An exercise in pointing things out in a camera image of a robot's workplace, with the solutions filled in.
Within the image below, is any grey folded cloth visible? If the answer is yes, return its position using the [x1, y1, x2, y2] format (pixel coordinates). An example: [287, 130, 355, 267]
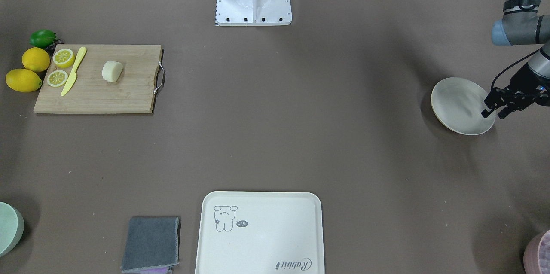
[121, 216, 180, 274]

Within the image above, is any wooden cutting board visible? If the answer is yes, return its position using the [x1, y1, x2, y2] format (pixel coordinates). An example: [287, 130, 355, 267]
[34, 44, 163, 114]

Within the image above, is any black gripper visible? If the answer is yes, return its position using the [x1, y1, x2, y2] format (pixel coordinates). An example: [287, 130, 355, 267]
[481, 64, 550, 119]

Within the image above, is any yellow plastic knife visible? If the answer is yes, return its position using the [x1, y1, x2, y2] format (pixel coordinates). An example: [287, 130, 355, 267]
[61, 47, 88, 96]

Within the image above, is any lemon half slice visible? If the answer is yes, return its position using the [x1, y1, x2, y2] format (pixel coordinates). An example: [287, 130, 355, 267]
[45, 69, 69, 88]
[52, 48, 76, 69]

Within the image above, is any pink bowl of ice cubes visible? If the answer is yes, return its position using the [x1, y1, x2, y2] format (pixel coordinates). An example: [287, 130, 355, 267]
[523, 230, 550, 274]

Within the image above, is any mint green bowl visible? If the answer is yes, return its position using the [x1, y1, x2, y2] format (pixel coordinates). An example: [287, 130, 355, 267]
[0, 202, 24, 257]

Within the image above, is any cream rectangular tray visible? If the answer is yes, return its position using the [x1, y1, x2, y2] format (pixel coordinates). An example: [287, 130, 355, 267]
[195, 191, 325, 274]

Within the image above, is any cream round plate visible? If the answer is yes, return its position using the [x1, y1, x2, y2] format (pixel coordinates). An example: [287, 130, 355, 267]
[431, 78, 496, 136]

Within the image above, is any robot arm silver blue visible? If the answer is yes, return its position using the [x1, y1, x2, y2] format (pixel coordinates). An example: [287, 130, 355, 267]
[481, 0, 550, 119]

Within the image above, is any green lime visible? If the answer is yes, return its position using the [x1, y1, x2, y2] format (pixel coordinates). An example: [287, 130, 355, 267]
[29, 29, 58, 49]

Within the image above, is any white steamed bun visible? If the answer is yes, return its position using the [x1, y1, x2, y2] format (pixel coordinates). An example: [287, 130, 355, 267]
[101, 61, 124, 82]

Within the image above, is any whole yellow lemon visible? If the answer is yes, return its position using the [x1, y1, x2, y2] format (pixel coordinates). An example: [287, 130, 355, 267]
[21, 47, 51, 72]
[5, 69, 43, 93]

